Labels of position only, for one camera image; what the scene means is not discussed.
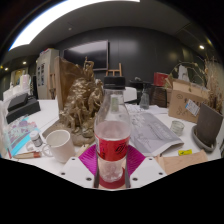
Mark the light wooden drawing board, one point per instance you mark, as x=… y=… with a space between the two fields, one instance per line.
x=180 y=163

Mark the flat round red coaster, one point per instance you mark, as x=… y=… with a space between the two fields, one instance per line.
x=111 y=185

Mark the dark brown box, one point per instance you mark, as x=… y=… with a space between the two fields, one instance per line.
x=159 y=96

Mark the dried plant in dark pot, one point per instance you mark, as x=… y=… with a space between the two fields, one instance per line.
x=208 y=125

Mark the small black flat box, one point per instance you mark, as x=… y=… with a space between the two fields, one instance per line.
x=18 y=101

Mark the white cabinet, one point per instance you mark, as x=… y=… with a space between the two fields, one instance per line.
x=45 y=73

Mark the small white-lidded paint jar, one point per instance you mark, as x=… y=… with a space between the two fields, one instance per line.
x=36 y=139

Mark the wooden easel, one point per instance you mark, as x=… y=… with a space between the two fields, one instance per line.
x=52 y=86
x=114 y=70

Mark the white plaster statue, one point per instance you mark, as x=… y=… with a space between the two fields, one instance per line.
x=184 y=73

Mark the clear red-labelled drink bottle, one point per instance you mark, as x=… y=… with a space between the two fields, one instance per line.
x=112 y=146

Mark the white canvas stack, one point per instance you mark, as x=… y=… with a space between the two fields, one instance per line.
x=20 y=85

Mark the brown cardboard box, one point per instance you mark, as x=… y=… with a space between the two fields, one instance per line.
x=181 y=103

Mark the round ceiling spotlights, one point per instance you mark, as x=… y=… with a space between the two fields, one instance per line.
x=201 y=47

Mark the red box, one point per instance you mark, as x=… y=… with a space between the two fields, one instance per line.
x=160 y=79

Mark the purple and blue colourful print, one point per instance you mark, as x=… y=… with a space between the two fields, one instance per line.
x=20 y=133

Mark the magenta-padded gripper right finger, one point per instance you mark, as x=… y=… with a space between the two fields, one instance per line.
x=136 y=162

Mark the small clear glass jar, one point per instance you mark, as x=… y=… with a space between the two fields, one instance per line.
x=177 y=128

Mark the white ceramic mug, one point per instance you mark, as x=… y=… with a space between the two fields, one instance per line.
x=61 y=145

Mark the white chairs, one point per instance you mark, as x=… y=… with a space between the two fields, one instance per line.
x=131 y=93

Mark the golden sculpture on wooden base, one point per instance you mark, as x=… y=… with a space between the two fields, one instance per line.
x=81 y=106

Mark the small yellow tag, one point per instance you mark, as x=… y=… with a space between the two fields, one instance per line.
x=185 y=152

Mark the long ceiling light strip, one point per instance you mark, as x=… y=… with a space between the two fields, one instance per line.
x=50 y=16

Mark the large black flat box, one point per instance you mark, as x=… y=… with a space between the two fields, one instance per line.
x=26 y=111

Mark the black wall screen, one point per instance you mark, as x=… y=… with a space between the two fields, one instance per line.
x=86 y=55

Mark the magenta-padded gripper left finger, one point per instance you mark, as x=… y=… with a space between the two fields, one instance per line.
x=87 y=162

